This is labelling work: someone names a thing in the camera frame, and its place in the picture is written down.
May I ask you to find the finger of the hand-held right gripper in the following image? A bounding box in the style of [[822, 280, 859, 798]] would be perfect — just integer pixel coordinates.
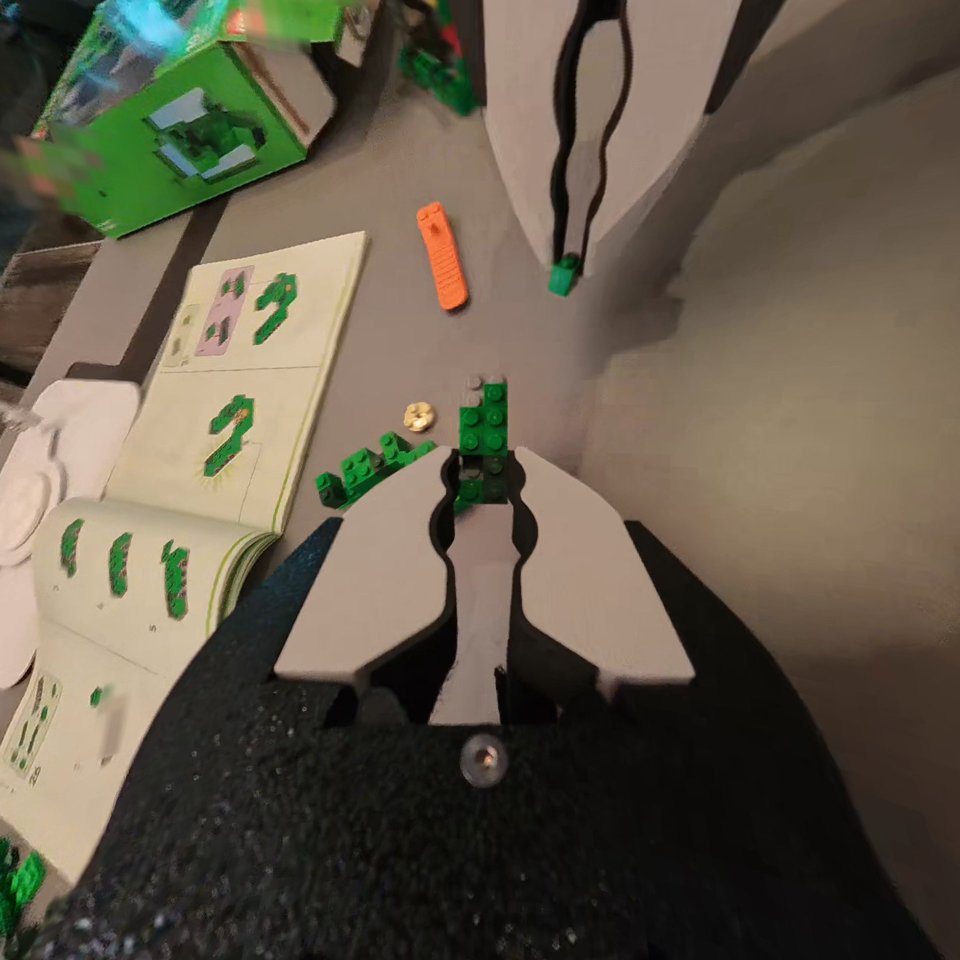
[[582, 0, 741, 269], [482, 0, 580, 264]]

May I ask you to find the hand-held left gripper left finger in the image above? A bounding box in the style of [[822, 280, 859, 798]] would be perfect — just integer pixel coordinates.
[[272, 446, 460, 690]]

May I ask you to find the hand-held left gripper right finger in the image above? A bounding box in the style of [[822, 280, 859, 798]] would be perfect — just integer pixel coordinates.
[[510, 446, 696, 702]]

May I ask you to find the green and grey brick assembly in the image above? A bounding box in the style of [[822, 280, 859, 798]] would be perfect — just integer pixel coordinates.
[[454, 373, 520, 519]]

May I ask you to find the black flat desk strip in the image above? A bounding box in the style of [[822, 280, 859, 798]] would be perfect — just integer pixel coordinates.
[[67, 196, 230, 387]]

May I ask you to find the small green brick cluster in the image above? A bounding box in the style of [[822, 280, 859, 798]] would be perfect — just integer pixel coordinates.
[[397, 0, 481, 117]]

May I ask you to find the curved green brick assembly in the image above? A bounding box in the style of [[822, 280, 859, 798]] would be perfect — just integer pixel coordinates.
[[315, 431, 440, 513]]

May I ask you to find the orange brick separator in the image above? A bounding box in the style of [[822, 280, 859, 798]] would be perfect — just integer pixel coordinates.
[[416, 201, 471, 312]]

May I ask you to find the open instruction booklet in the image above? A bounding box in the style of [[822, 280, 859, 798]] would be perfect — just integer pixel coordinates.
[[0, 231, 370, 886]]

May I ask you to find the green cardboard box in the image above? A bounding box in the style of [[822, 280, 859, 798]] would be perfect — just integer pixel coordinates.
[[30, 0, 339, 240]]

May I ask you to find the pile of green bricks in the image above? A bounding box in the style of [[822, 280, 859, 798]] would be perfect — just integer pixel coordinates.
[[0, 836, 48, 939]]

